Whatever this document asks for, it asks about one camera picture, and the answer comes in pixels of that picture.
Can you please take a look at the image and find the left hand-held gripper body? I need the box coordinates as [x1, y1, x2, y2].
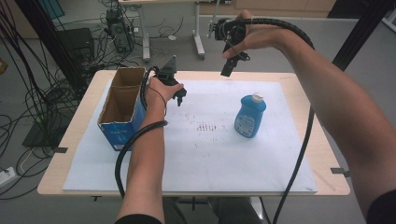
[152, 55, 181, 86]

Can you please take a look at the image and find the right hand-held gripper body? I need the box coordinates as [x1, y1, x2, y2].
[207, 17, 250, 63]

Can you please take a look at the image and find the blue plastic bottle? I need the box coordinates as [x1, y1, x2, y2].
[233, 91, 267, 139]

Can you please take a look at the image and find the blue cardboard box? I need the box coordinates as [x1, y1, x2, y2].
[97, 66, 148, 152]

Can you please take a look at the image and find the person's left hand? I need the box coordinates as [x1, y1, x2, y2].
[145, 77, 185, 108]

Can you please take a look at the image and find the person's right hand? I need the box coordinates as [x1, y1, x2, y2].
[222, 8, 292, 60]

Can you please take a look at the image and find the white desk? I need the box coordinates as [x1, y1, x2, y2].
[118, 0, 233, 62]

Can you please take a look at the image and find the white paper sheet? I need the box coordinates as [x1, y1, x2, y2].
[62, 78, 318, 194]

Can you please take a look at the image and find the black cabinet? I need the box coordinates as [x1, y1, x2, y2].
[57, 27, 96, 63]

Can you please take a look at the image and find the person's right leg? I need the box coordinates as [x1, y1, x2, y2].
[209, 196, 264, 224]

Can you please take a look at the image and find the black metal stand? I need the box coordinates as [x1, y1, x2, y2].
[331, 0, 396, 73]
[13, 0, 90, 92]

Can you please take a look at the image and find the teal board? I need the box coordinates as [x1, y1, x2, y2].
[36, 0, 66, 21]

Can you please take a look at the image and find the white power strip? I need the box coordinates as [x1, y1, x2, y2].
[0, 166, 17, 189]

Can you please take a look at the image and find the right gripper black corrugated cable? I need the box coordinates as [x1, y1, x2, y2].
[228, 17, 316, 224]

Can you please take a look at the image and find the tangle of black floor cables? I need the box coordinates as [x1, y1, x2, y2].
[0, 3, 106, 201]

